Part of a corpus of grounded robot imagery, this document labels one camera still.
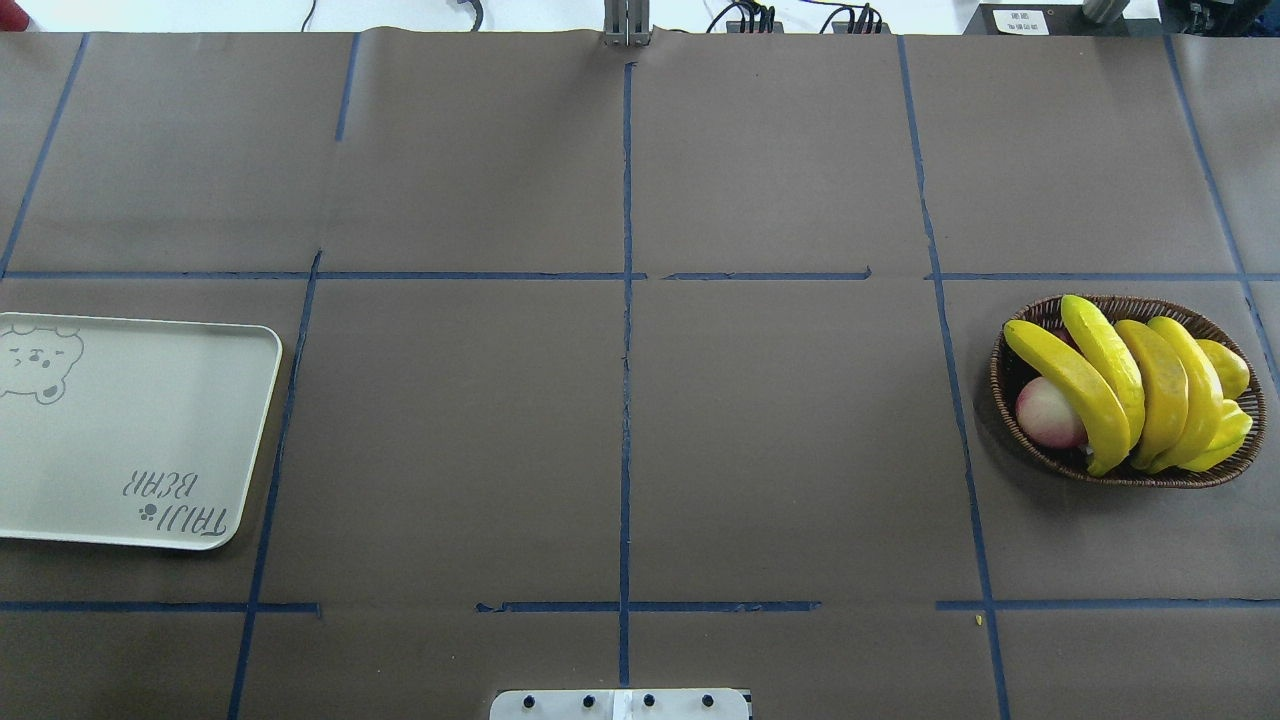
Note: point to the yellow banana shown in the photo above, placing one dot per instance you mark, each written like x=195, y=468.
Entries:
x=1204, y=392
x=1104, y=348
x=1165, y=386
x=1088, y=394

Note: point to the brown wicker basket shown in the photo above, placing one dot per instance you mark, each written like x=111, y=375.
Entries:
x=1008, y=375

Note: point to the pink white apple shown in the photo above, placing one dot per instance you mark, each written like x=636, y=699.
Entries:
x=1045, y=416

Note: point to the black labelled box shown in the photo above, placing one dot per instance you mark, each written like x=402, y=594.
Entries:
x=1060, y=18

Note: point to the white bear tray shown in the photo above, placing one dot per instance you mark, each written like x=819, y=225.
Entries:
x=131, y=431

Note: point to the yellow pear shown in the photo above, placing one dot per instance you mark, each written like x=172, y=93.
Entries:
x=1232, y=370

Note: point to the aluminium frame post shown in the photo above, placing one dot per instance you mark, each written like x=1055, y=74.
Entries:
x=627, y=23

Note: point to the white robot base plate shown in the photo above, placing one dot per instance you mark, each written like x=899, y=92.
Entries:
x=623, y=703

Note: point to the black cable connector left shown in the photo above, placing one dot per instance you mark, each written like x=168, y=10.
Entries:
x=746, y=18

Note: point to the black cable connector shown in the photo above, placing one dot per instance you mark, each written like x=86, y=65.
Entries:
x=746, y=18
x=853, y=19

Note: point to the black cable connector right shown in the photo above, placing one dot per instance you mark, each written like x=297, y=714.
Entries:
x=853, y=19

